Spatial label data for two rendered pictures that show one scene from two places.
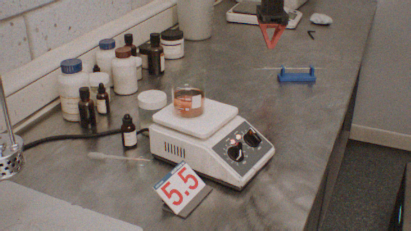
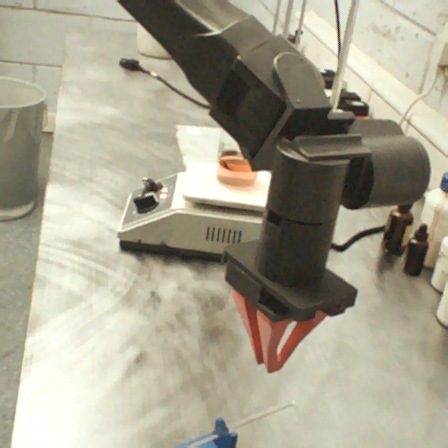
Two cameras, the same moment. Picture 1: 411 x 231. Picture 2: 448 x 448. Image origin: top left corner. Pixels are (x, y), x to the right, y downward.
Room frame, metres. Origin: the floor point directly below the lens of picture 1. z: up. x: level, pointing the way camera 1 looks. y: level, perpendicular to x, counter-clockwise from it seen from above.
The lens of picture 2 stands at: (1.47, -0.52, 1.23)
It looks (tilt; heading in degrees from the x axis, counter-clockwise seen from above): 27 degrees down; 143
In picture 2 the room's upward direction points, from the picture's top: 9 degrees clockwise
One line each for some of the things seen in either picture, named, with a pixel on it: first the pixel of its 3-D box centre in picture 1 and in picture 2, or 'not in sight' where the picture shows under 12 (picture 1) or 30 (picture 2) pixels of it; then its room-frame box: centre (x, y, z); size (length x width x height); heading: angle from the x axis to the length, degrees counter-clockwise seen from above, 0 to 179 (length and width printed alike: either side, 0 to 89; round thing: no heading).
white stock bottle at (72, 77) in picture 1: (74, 88); (447, 220); (0.89, 0.29, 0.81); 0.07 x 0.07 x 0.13
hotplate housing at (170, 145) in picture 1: (207, 138); (205, 211); (0.73, 0.00, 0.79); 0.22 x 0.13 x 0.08; 56
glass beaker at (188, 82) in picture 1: (187, 93); (241, 155); (0.74, 0.03, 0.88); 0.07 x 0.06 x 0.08; 72
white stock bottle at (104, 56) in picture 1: (108, 61); not in sight; (1.07, 0.24, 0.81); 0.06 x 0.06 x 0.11
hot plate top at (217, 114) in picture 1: (195, 114); (228, 185); (0.74, 0.02, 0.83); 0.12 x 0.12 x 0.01; 56
